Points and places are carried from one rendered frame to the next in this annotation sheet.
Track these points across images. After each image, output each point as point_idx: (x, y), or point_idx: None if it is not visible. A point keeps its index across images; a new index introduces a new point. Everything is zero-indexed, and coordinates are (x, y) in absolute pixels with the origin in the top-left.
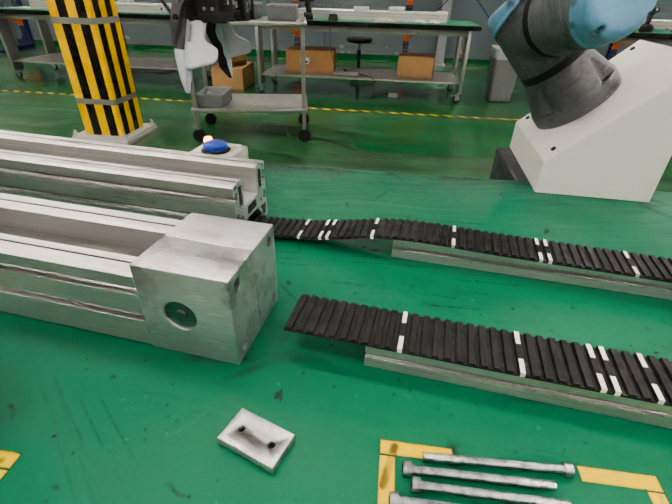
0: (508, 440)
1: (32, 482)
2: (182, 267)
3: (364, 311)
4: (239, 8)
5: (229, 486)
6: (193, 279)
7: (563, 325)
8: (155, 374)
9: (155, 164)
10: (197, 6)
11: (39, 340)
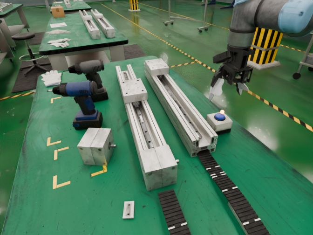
0: None
1: (103, 178)
2: (145, 160)
3: (178, 210)
4: (241, 79)
5: (116, 212)
6: (143, 165)
7: None
8: (134, 176)
9: (192, 115)
10: (225, 74)
11: (130, 149)
